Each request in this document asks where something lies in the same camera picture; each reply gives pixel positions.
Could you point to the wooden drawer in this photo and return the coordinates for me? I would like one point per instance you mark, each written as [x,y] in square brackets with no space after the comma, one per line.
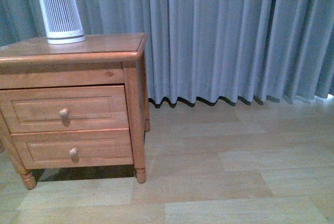
[36,110]
[95,148]

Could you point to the drawer round knob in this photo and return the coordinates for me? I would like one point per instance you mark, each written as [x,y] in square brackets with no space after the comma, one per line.
[73,152]
[63,113]

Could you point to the wooden nightstand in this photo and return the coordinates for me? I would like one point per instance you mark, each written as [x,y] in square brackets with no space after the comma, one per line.
[99,60]

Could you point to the grey pleated curtain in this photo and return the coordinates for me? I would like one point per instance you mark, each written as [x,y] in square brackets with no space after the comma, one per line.
[236,49]

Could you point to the white ribbed air purifier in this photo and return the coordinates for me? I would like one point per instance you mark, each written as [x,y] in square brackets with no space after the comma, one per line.
[62,21]

